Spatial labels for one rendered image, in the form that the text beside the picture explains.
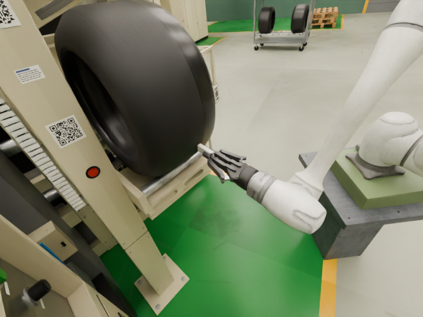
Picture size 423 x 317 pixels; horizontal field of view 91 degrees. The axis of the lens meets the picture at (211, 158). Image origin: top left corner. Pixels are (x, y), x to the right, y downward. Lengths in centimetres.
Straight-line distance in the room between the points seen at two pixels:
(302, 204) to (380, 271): 130
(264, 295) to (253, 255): 25
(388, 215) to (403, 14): 81
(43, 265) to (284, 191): 60
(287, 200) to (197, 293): 113
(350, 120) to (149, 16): 60
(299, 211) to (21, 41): 76
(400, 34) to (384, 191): 71
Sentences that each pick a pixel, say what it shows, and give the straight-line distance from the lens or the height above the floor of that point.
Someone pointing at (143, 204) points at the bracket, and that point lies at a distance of 82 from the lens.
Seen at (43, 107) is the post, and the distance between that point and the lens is 70.
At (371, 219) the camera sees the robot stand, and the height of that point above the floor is 65.
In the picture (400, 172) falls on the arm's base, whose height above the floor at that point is 75.
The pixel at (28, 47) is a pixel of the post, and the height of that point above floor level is 143.
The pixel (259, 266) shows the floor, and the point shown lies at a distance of 163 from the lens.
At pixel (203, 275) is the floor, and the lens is 162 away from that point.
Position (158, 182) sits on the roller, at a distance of 87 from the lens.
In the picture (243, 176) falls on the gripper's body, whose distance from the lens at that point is 63.
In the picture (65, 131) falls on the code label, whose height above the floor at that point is 122.
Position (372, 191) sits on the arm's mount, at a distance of 117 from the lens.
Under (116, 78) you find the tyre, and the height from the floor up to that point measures 135.
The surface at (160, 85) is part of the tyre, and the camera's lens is 59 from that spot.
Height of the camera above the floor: 150
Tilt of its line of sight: 40 degrees down
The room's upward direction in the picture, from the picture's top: 8 degrees counter-clockwise
